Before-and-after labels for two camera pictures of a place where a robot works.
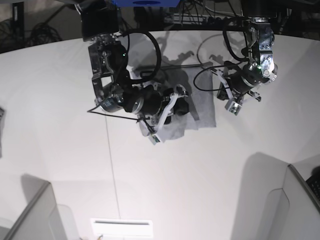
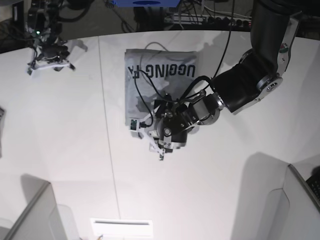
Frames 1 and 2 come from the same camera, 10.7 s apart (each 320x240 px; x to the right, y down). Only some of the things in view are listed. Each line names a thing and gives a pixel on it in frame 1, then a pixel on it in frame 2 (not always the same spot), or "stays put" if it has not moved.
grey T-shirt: (198, 80) to (150, 74)
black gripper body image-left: (146, 98) to (54, 52)
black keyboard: (314, 182) stays put
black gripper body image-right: (242, 79) to (177, 118)
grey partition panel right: (277, 203) stays put
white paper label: (122, 228) stays put
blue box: (146, 3) stays put
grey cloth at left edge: (2, 114) stays put
